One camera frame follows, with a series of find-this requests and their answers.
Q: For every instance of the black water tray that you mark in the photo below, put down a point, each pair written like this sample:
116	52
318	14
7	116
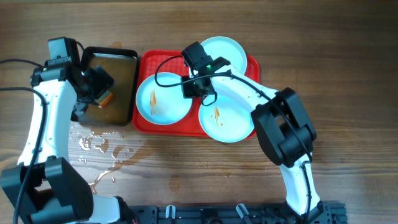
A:
123	66

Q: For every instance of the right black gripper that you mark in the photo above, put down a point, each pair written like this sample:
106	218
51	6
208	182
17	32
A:
188	93

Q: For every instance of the red plastic tray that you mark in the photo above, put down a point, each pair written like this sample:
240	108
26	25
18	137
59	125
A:
189	125

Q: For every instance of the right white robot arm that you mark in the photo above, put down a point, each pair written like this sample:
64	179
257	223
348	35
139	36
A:
283	127

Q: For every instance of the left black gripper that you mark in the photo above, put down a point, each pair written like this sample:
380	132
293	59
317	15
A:
102	81

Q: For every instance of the light blue plate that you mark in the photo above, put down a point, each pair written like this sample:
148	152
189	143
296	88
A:
224	120
229	49
160	105

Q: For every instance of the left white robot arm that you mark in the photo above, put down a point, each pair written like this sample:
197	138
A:
44	187

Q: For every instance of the orange green sponge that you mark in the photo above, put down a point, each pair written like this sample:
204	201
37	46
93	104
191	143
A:
104	98

